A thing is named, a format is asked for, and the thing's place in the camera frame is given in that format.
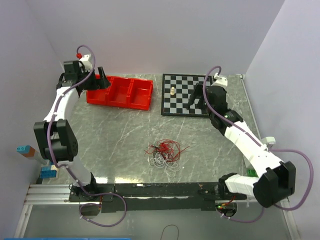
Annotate black thin cable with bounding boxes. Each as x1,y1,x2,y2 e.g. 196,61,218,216
148,141,176,163

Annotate black grey chessboard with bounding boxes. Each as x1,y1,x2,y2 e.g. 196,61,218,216
160,73,208,118

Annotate cream chess piece left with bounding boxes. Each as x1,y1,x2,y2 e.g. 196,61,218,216
170,87,176,96

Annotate thin dark floor cable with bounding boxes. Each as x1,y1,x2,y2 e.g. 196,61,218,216
159,224,180,240

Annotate green small block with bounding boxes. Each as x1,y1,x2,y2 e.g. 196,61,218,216
247,168,258,178

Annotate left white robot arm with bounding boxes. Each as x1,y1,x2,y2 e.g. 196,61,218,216
33,60,111,201

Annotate blue brown toy block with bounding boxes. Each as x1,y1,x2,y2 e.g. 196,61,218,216
16,145,47,165

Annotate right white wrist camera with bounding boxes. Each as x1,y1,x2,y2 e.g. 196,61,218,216
212,73,228,89

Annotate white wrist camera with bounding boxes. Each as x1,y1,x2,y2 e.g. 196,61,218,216
212,73,228,89
76,53,93,72

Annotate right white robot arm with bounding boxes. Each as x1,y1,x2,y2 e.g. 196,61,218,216
186,83,296,208

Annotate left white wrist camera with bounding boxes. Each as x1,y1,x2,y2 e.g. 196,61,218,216
76,53,93,72

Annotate red three-compartment plastic tray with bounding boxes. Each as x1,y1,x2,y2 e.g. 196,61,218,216
86,75,153,111

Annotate blue stacked toy blocks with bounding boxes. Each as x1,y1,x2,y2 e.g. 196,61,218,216
39,162,59,179

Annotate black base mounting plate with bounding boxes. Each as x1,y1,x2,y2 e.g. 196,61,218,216
68,182,247,213

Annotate white grey wedge object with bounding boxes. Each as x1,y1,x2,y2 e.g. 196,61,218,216
261,136,276,146

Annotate red thin cable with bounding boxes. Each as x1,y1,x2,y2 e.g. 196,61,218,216
144,139,190,163

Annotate aluminium frame rail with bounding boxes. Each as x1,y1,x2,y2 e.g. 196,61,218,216
13,183,76,238

